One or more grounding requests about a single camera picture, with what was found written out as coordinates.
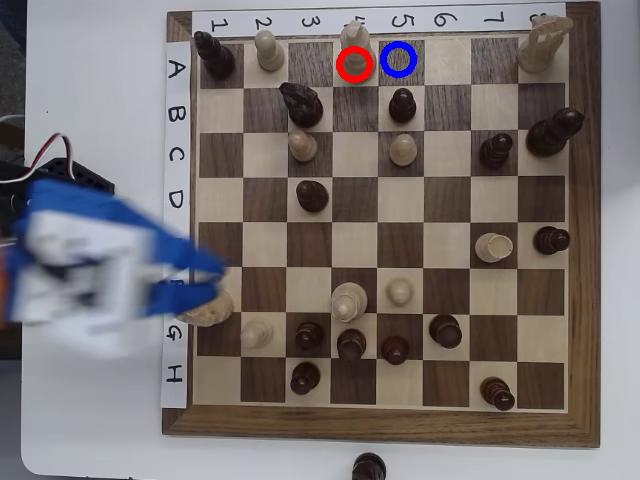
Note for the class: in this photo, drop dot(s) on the light wooden rook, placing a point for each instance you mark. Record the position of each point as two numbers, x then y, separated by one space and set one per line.
492 248

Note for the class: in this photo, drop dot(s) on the light wooden bishop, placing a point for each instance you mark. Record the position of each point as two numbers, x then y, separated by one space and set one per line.
355 37

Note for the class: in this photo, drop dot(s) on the light wooden knight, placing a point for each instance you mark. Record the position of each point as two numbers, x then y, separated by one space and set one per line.
215 310

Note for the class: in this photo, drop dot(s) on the wooden chessboard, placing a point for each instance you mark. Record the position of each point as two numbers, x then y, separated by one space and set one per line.
450 200

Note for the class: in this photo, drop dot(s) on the black pawn at G6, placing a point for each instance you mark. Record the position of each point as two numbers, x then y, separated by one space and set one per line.
445 331

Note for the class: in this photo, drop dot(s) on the dark wooden bishop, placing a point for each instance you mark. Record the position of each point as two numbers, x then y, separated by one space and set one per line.
497 393
217 57

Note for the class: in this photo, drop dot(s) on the black pawn at G4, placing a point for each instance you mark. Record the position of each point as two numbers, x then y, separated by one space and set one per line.
351 344

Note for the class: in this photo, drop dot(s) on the light wooden pawn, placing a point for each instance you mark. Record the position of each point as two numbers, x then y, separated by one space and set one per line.
256 334
302 146
403 150
400 291
270 52

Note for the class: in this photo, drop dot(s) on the dark wooden chess piece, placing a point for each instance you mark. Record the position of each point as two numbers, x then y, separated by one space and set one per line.
368 467

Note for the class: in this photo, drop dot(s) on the dark wooden knight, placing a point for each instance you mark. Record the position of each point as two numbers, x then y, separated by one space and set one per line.
302 105

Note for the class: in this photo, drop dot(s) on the white paper strip with letters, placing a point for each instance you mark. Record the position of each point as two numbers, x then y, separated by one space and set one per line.
176 150

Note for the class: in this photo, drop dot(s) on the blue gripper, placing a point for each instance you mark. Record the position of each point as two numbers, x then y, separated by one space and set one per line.
176 256

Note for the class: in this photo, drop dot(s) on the white knight top right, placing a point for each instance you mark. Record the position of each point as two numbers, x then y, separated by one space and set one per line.
542 45

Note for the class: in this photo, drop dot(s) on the white paper strip with numbers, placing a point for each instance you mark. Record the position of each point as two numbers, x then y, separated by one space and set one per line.
475 20

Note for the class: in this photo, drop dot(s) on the dark wooden pawn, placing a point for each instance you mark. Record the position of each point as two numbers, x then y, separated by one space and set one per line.
308 336
312 196
550 240
402 106
305 378
495 151
395 350

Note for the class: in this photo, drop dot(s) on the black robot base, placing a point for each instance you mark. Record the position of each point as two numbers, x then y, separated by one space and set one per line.
85 177

